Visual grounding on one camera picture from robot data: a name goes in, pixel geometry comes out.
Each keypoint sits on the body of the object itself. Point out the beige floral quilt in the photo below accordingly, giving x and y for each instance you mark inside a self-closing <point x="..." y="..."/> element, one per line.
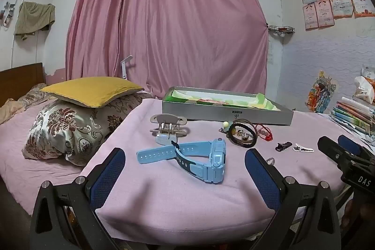
<point x="14" y="108"/>

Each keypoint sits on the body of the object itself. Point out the white plastic bag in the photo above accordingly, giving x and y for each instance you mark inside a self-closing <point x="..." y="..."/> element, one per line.
<point x="364" y="89"/>

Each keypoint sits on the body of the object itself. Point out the cartoon print lining cloth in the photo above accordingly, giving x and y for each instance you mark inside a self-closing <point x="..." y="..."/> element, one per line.
<point x="263" y="103"/>

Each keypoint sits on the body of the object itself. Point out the white folding lamp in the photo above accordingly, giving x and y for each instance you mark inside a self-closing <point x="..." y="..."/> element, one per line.
<point x="125" y="68"/>

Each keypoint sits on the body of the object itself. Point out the blue watch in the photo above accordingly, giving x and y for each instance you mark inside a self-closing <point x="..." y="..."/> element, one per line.
<point x="215" y="159"/>

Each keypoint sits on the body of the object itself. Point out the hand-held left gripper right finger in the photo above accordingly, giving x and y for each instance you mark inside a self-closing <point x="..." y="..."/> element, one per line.
<point x="263" y="176"/>

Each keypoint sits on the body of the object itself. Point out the wooden headboard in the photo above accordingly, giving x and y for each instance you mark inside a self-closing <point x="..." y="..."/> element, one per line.
<point x="20" y="77"/>

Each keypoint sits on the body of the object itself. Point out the small white wall note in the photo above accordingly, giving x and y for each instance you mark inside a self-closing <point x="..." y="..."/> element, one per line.
<point x="270" y="53"/>

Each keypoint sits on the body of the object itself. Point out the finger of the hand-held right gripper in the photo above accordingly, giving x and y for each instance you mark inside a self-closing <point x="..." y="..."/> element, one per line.
<point x="332" y="150"/>
<point x="350" y="144"/>

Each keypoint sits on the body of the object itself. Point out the black hair clip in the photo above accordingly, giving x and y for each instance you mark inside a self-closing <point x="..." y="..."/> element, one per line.
<point x="283" y="145"/>

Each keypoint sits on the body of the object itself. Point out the grey hair claw clip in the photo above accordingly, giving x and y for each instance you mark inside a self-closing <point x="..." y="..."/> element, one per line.
<point x="168" y="132"/>

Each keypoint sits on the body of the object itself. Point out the pink curtain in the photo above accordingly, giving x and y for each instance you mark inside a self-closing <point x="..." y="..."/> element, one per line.
<point x="175" y="18"/>

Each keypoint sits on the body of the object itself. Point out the stack of books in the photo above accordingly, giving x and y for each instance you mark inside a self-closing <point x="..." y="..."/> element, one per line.
<point x="351" y="116"/>

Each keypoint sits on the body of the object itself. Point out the white hair clip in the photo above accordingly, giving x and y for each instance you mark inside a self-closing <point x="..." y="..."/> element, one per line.
<point x="303" y="147"/>

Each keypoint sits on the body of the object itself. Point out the pink folded quilt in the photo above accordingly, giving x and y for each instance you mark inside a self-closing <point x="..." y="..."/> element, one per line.
<point x="175" y="203"/>

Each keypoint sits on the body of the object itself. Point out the pink bed sheet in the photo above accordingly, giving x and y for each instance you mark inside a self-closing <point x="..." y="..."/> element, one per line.
<point x="17" y="156"/>

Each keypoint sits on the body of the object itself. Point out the floral satin pillow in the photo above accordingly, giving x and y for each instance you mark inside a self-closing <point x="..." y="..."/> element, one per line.
<point x="64" y="127"/>

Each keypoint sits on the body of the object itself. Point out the olive hanging cloth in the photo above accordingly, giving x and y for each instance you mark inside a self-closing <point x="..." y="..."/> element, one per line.
<point x="33" y="18"/>

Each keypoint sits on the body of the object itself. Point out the yellow pillow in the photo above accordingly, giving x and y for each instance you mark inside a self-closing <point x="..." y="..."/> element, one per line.
<point x="93" y="90"/>

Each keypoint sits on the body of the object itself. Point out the grey shallow box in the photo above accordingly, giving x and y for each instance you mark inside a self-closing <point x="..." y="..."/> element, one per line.
<point x="222" y="112"/>

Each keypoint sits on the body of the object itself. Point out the silver ball charm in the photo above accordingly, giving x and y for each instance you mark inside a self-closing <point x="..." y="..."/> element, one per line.
<point x="243" y="136"/>

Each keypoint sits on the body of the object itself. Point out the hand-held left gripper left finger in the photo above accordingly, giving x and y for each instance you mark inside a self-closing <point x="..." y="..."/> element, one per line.
<point x="108" y="176"/>

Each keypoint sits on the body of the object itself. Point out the colourful figure wall sticker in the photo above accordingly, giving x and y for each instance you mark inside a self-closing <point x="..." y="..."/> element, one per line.
<point x="320" y="91"/>

